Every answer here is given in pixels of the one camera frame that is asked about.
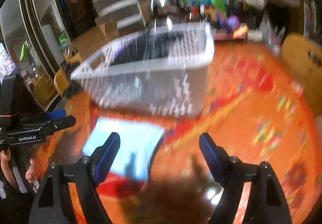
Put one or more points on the wooden chair right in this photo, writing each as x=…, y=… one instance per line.
x=303, y=56

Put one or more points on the wooden chair left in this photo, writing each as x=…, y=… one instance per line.
x=61, y=81

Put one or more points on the black knit glove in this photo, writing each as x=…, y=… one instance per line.
x=147, y=47

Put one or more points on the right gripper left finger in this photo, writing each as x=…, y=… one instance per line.
x=102, y=159

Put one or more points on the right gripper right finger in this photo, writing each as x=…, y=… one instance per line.
x=216, y=158

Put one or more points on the light blue cloth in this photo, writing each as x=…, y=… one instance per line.
x=138, y=143

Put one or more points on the stainless steel kettle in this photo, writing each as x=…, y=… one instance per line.
x=159, y=12

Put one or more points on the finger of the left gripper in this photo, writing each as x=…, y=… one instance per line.
x=54, y=115
x=60, y=124

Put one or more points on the white perforated plastic basket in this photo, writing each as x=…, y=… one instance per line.
x=172, y=86

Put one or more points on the wooden chair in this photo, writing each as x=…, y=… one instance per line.
x=61, y=81
x=303, y=56

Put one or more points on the purple plastic cup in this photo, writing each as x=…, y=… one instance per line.
x=228, y=23

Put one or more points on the person's left hand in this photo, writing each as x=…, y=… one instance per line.
x=11, y=173

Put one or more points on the orange floral tablecloth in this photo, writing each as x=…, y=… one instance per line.
x=253, y=109

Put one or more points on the cardboard box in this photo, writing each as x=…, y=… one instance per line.
x=96, y=37

